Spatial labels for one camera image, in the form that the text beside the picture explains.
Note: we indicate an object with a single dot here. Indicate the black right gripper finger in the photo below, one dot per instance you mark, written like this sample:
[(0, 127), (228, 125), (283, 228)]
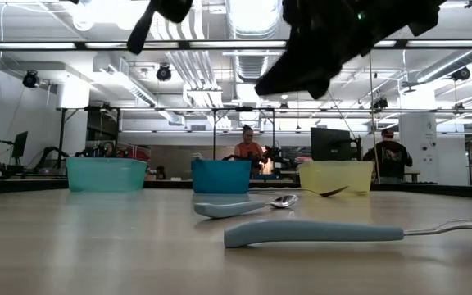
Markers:
[(301, 69), (319, 91)]

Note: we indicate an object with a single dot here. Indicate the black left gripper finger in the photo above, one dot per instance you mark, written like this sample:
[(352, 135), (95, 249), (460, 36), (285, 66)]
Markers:
[(142, 33)]

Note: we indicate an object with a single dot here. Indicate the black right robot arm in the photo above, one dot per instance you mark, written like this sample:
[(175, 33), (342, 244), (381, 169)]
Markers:
[(416, 12)]

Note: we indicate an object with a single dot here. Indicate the black computer monitor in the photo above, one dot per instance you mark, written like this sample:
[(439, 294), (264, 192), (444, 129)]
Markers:
[(20, 144), (330, 143)]

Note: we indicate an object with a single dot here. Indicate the white ceiling pipes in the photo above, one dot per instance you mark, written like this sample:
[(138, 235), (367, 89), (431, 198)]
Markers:
[(191, 65)]

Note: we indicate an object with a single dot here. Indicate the white light strip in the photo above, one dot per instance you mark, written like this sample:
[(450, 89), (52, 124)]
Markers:
[(236, 43)]

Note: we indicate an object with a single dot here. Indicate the yellow plastic bin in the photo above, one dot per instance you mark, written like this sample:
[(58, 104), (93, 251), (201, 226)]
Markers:
[(334, 176)]

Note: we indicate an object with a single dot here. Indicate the person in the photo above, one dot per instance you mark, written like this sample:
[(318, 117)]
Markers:
[(387, 157), (249, 149)]

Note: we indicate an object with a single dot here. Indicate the white pillar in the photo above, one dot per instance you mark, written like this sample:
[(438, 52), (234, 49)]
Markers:
[(418, 155)]

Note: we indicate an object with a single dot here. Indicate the blue plastic bin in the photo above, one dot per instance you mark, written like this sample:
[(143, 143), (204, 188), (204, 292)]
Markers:
[(219, 176)]

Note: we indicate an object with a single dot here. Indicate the teal plastic bin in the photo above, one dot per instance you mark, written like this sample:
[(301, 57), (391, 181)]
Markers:
[(105, 174)]

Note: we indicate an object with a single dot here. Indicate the black ceiling camera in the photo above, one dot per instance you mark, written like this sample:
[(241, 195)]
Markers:
[(31, 79), (164, 73), (379, 104), (461, 73)]

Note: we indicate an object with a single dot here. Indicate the silver ribbed ceiling duct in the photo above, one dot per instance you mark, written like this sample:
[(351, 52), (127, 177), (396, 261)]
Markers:
[(248, 24)]

